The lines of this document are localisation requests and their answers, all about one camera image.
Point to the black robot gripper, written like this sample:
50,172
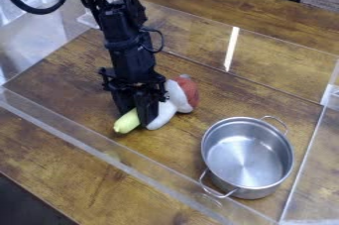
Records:
132,80

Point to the green handled metal spoon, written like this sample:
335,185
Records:
127,122

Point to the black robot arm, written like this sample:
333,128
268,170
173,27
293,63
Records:
132,6

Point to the plush white red mushroom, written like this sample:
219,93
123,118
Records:
181,101

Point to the stainless steel pot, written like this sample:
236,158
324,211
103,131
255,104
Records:
248,157

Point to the clear acrylic enclosure wall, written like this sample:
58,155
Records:
264,59

